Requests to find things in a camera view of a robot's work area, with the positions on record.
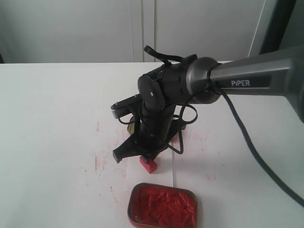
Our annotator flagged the red stamp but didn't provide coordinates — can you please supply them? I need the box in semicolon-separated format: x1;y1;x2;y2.
140;156;158;174

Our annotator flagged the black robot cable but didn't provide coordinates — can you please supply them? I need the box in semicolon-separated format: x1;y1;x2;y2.
117;90;304;205

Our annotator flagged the white cabinet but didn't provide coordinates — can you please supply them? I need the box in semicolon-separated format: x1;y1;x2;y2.
0;0;278;63

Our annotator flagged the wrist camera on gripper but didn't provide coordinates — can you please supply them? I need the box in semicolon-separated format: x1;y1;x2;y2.
110;94;142;119

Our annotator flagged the red ink pad tin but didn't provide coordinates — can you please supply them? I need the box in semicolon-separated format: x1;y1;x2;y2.
127;183;198;228

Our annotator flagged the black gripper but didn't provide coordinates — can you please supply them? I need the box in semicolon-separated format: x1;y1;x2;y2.
113;102;188;163

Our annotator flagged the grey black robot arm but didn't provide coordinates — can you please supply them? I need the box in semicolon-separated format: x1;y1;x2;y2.
111;46;304;162

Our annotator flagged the white paper sheet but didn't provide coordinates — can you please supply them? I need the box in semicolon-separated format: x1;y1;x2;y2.
125;140;174;188

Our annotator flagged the gold tin lid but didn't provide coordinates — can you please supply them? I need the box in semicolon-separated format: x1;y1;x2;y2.
127;114;178;143

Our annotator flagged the dark vertical post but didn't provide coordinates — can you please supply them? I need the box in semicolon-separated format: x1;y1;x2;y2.
258;0;296;55

